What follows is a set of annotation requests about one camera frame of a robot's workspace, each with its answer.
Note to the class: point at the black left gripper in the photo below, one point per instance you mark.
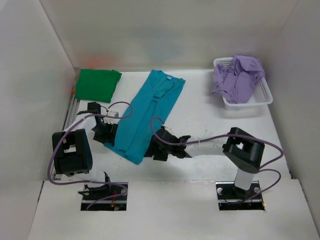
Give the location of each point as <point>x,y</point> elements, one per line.
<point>108,138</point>

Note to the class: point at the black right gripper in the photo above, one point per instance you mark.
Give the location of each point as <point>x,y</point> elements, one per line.
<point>159,155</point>

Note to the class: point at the green t shirt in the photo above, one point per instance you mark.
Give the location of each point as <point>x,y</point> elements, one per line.
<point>96,85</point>

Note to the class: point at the teal t shirt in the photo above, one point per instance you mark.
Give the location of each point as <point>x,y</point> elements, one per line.
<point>156,98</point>

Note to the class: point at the lilac t shirt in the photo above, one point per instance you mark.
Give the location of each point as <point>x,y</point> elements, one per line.
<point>238,81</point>

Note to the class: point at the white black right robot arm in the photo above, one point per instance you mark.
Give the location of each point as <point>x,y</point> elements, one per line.
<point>241,149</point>

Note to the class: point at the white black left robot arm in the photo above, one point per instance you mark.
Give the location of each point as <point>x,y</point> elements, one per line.
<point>74,155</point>

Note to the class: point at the white plastic basket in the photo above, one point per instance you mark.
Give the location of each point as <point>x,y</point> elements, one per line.
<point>261,96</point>

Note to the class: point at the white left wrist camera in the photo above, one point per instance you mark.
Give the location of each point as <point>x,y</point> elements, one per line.
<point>112,114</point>

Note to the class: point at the aluminium frame rail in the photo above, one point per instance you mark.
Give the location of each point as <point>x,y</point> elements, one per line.
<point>73,104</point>

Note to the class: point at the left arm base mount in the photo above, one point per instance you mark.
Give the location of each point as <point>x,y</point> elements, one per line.
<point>108,197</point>

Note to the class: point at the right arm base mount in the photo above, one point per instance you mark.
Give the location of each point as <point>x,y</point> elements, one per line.
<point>232,198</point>

